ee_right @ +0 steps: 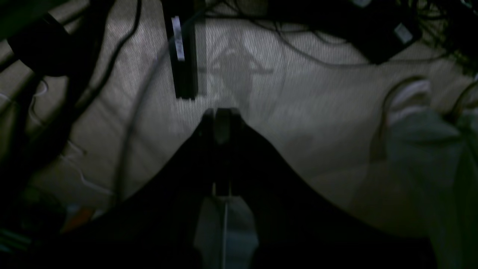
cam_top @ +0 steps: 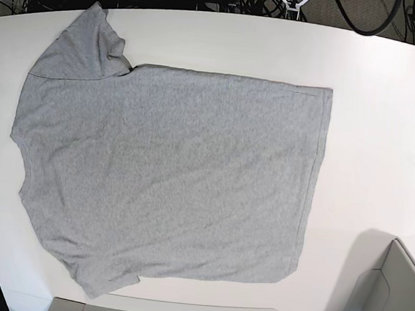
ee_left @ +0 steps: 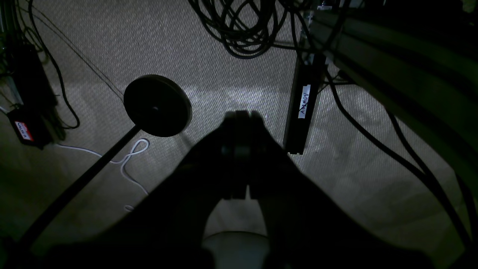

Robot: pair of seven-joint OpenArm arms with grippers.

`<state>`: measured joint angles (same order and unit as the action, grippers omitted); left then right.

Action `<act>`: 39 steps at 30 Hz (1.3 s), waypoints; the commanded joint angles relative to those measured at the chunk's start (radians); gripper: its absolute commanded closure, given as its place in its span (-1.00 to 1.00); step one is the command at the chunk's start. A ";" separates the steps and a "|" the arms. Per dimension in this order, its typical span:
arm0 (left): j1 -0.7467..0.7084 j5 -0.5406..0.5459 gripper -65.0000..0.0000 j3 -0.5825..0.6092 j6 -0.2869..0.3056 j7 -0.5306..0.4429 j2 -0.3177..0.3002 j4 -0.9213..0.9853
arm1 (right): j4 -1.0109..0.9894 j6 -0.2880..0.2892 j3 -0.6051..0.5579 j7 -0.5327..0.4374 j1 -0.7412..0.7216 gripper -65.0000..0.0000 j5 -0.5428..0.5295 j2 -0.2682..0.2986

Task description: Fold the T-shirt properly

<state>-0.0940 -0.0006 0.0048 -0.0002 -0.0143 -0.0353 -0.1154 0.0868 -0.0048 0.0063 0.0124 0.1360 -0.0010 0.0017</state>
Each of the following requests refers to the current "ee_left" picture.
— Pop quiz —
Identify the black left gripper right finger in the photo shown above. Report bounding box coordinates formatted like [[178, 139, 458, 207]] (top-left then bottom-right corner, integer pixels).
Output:
[[248, 111, 434, 269]]

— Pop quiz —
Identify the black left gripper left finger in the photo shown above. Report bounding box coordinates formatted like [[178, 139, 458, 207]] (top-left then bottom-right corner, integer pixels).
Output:
[[49, 112, 249, 269]]

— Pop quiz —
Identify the round black stand base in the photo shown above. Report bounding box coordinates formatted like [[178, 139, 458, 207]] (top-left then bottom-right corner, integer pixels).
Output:
[[123, 74, 192, 137]]

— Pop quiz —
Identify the black stand pole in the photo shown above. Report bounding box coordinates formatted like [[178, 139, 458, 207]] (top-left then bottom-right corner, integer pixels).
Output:
[[18, 126, 141, 248]]

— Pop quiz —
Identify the black power brick with label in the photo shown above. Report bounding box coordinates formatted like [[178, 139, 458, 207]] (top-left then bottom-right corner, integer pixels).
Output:
[[283, 55, 326, 155]]

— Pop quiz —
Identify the black box with red label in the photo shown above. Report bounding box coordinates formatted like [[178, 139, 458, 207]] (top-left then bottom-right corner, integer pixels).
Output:
[[6, 106, 53, 150]]

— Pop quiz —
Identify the white cable on floor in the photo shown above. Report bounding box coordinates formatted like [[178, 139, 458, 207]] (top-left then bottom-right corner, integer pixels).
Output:
[[56, 138, 150, 211]]

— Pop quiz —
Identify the black cable on floor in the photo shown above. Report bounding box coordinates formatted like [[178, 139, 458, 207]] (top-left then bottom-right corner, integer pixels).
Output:
[[325, 71, 475, 251]]

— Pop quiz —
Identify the black coiled cable bundle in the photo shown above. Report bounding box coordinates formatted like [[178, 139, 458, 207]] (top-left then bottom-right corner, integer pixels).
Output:
[[189, 0, 299, 59]]

